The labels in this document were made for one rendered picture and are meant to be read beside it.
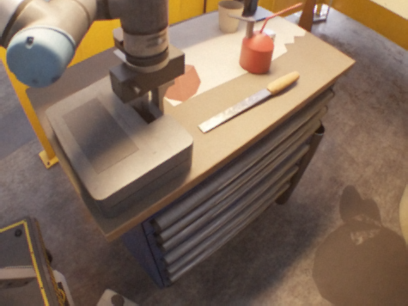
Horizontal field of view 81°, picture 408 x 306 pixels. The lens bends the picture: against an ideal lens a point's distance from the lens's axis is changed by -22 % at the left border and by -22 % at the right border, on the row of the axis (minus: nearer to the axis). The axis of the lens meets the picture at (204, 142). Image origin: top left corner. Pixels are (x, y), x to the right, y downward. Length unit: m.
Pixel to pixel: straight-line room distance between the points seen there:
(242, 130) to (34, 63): 0.45
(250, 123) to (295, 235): 1.06
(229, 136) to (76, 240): 1.16
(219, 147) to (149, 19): 0.29
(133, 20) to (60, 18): 0.13
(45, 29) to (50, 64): 0.04
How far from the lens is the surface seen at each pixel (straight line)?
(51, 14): 0.35
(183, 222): 0.68
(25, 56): 0.33
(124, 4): 0.42
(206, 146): 0.59
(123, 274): 1.47
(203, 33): 0.93
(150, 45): 0.45
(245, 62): 0.77
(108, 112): 0.57
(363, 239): 1.80
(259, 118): 0.66
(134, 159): 0.49
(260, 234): 1.56
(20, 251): 1.32
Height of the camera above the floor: 1.41
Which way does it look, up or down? 51 degrees down
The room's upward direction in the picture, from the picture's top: 5 degrees clockwise
